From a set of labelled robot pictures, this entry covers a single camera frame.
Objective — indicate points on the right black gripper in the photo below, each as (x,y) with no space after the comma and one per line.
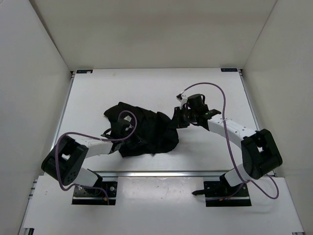
(177,117)

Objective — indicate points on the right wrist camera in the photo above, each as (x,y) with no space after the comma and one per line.
(182,98)

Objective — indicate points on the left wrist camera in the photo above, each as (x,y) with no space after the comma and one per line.
(127,118)

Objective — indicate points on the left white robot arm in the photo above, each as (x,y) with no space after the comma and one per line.
(64,162)

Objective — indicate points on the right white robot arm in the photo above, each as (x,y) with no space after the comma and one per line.
(260,154)

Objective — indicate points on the right blue corner label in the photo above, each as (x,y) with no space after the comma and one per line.
(229,70)

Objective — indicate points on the black pleated skirt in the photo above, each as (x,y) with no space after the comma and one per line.
(154,132)

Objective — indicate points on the left blue corner label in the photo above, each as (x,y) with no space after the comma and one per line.
(84,71)

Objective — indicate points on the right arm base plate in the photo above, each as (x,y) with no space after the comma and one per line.
(217,194)

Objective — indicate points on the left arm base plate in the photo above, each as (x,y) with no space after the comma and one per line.
(96,197)

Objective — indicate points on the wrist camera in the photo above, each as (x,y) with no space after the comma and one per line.
(127,118)
(182,98)

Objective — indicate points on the aluminium table edge rail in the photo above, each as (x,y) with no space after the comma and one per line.
(160,173)

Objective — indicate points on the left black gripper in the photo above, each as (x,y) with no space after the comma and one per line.
(129,129)

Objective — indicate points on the blue corner label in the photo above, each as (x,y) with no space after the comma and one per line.
(229,70)
(84,71)

